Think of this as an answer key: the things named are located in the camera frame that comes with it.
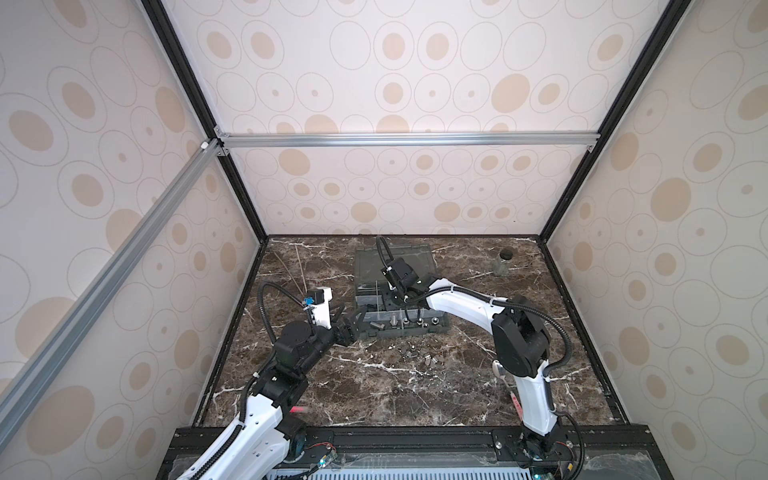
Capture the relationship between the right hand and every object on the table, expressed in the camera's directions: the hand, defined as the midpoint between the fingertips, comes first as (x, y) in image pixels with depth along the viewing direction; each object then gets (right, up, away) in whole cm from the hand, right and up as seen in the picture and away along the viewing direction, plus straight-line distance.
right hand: (388, 297), depth 94 cm
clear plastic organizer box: (-1, -7, +2) cm, 7 cm away
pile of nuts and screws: (+12, -17, -6) cm, 22 cm away
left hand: (-6, 0, -21) cm, 22 cm away
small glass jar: (+39, +10, +10) cm, 42 cm away
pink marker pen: (-23, -28, -14) cm, 40 cm away
